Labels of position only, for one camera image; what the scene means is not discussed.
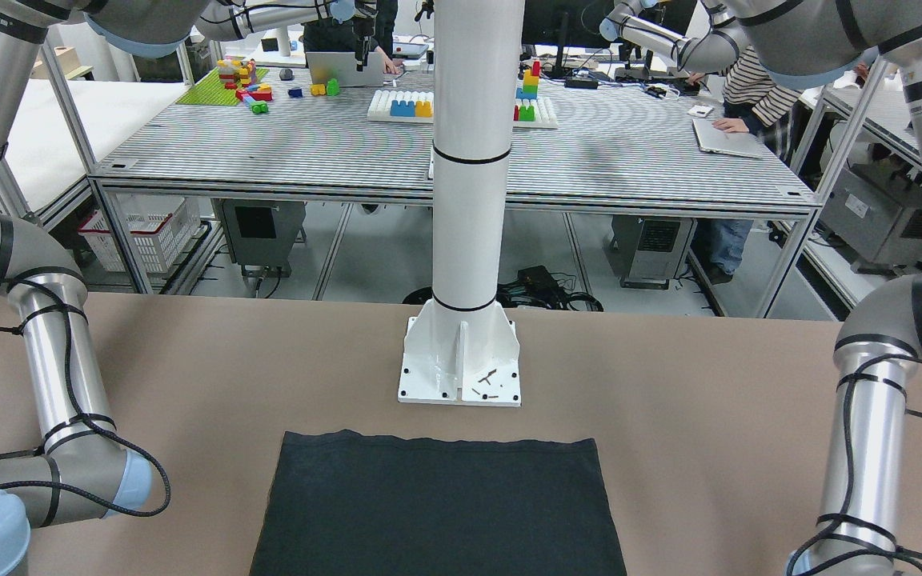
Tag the black graphic t-shirt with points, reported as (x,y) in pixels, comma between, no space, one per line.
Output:
(351,504)

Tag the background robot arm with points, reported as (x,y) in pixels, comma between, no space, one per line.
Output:
(718,50)

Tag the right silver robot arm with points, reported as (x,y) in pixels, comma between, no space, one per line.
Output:
(82,469)

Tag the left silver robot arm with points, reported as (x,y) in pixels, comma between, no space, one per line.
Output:
(808,43)

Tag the white central robot column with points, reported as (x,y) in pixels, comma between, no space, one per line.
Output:
(462,348)

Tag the grey control box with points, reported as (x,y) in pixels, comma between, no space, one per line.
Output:
(649,250)
(260,233)

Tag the striped aluminium work table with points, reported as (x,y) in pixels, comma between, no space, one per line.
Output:
(614,150)

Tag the white block tray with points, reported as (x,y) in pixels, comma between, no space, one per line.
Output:
(408,106)

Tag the open grey laptop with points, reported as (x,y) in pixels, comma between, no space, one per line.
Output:
(341,66)

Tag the silver laptop on table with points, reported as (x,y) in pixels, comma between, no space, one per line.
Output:
(713,140)

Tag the white plastic basket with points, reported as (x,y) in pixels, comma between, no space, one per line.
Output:
(159,236)

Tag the green lego baseplate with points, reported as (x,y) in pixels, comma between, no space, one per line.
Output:
(218,90)

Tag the person in striped shirt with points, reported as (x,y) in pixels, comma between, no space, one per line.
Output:
(753,104)

